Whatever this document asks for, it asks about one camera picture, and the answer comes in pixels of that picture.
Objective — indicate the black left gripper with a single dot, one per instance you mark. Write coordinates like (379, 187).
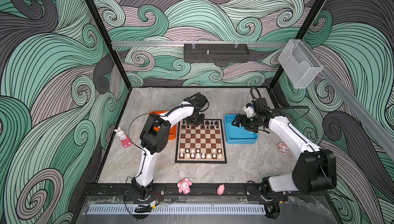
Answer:
(200, 122)

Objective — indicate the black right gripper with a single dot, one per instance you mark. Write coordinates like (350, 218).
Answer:
(243, 124)

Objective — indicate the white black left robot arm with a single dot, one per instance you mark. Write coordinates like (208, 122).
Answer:
(155, 135)

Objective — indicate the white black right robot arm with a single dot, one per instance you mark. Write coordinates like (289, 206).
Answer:
(315, 169)

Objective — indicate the blue plastic tray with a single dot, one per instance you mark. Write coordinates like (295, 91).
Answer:
(237, 135)

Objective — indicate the brown cream chessboard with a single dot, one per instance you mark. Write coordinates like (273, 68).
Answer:
(194, 142)

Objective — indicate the orange plastic tray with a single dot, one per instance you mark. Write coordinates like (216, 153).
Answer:
(172, 133)

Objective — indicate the pink white round figurine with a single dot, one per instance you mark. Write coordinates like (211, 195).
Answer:
(283, 148)

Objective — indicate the pink pig plush toy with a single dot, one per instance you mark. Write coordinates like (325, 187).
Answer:
(184, 186)

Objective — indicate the small pink pig figurine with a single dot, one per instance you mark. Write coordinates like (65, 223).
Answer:
(220, 189)

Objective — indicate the white rabbit pink base figurine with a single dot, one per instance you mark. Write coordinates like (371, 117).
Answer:
(124, 139)

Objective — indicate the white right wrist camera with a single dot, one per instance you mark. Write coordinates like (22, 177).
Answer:
(249, 110)

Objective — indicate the black perforated wall shelf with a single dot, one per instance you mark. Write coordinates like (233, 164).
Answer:
(217, 54)

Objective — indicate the clear acrylic wall box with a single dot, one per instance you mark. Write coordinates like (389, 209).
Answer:
(300, 63)

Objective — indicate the black front mounting rail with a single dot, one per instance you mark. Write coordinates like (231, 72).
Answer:
(249, 191)

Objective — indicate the aluminium back wall rail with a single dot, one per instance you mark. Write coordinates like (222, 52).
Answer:
(156, 43)

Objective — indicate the aluminium wall rail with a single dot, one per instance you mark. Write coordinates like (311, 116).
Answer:
(156, 43)
(359, 75)

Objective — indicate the aluminium right wall rail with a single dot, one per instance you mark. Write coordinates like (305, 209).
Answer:
(359, 75)

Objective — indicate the white slotted cable duct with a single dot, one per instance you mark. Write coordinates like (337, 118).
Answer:
(220, 209)

